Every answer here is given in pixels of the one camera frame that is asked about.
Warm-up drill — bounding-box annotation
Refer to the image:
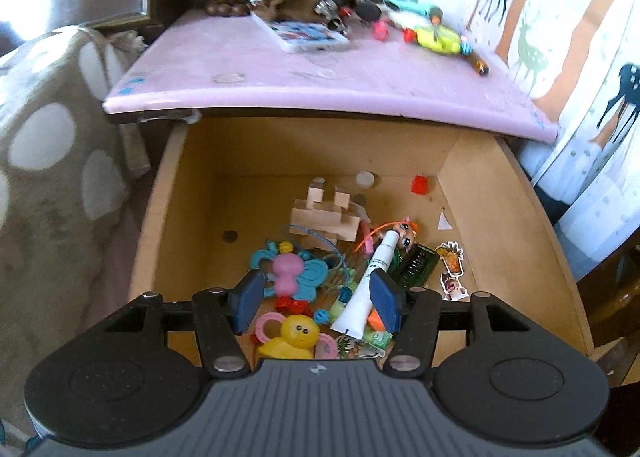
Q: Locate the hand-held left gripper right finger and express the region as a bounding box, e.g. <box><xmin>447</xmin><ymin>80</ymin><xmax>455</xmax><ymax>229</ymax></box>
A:
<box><xmin>369</xmin><ymin>269</ymin><xmax>538</xmax><ymax>378</ymax></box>

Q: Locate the green wrapper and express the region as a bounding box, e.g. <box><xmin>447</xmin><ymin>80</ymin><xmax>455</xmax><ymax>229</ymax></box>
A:
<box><xmin>362</xmin><ymin>327</ymin><xmax>393</xmax><ymax>349</ymax></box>

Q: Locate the green black box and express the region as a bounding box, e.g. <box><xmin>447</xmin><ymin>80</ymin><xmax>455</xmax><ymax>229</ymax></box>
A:
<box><xmin>395</xmin><ymin>244</ymin><xmax>441</xmax><ymax>288</ymax></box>

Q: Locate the small orange haired doll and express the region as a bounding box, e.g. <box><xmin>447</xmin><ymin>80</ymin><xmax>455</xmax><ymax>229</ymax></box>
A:
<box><xmin>382</xmin><ymin>217</ymin><xmax>421</xmax><ymax>253</ymax></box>

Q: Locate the wooden block puzzle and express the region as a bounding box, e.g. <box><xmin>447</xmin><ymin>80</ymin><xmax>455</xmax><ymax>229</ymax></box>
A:
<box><xmin>290</xmin><ymin>177</ymin><xmax>373</xmax><ymax>250</ymax></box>

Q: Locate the cartoon animal sticker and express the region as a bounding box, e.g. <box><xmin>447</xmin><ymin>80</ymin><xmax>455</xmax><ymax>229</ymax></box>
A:
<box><xmin>440</xmin><ymin>273</ymin><xmax>468</xmax><ymax>300</ymax></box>

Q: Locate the white tube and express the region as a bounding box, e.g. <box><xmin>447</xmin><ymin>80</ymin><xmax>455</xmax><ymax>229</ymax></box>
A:
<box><xmin>330</xmin><ymin>229</ymin><xmax>401</xmax><ymax>338</ymax></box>

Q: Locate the blue pink butterfly teether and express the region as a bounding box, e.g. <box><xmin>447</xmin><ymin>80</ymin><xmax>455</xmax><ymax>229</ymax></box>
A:
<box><xmin>250</xmin><ymin>239</ymin><xmax>331</xmax><ymax>303</ymax></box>

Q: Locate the grey spotted blanket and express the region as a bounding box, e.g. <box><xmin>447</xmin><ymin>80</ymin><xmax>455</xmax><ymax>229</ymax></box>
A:
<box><xmin>0</xmin><ymin>24</ymin><xmax>161</xmax><ymax>443</ymax></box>

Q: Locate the teal toy flashlight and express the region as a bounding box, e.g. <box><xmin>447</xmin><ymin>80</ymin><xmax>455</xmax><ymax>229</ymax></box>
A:
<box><xmin>387</xmin><ymin>0</ymin><xmax>436</xmax><ymax>18</ymax></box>

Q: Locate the dark nightstand with pink top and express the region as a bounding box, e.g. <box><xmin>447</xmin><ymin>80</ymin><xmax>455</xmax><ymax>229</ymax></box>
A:
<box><xmin>102</xmin><ymin>2</ymin><xmax>560</xmax><ymax>144</ymax></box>

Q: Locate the drink sticker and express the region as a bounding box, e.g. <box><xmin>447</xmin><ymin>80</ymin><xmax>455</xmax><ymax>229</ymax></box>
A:
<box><xmin>435</xmin><ymin>242</ymin><xmax>466</xmax><ymax>278</ymax></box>

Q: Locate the yellow duck teether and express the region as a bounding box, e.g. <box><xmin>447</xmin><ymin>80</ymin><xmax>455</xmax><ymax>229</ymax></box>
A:
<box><xmin>252</xmin><ymin>312</ymin><xmax>338</xmax><ymax>363</ymax></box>

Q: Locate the deer print wardrobe cover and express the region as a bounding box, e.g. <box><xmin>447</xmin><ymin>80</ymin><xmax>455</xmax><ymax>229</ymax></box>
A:
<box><xmin>465</xmin><ymin>0</ymin><xmax>640</xmax><ymax>283</ymax></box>

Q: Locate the wooden drawer with metal handle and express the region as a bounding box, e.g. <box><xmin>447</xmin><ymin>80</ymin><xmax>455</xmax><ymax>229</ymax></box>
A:
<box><xmin>127</xmin><ymin>110</ymin><xmax>596</xmax><ymax>373</ymax></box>

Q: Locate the colourful bead string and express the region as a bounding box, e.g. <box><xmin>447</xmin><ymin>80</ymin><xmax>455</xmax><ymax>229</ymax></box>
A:
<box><xmin>312</xmin><ymin>257</ymin><xmax>358</xmax><ymax>325</ymax></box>

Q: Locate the brown fabric pouch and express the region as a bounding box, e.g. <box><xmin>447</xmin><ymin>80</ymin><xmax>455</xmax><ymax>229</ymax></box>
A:
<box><xmin>245</xmin><ymin>0</ymin><xmax>331</xmax><ymax>23</ymax></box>

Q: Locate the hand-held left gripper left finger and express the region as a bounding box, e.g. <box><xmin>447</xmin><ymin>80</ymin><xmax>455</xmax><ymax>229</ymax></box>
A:
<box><xmin>105</xmin><ymin>268</ymin><xmax>267</xmax><ymax>378</ymax></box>

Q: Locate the yellow green plastic toy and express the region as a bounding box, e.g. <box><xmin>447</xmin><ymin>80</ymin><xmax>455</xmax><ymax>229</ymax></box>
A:
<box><xmin>412</xmin><ymin>20</ymin><xmax>463</xmax><ymax>55</ymax></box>

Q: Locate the brown bead bracelet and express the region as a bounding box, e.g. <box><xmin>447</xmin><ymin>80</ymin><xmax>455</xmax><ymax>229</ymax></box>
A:
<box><xmin>205</xmin><ymin>0</ymin><xmax>251</xmax><ymax>18</ymax></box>

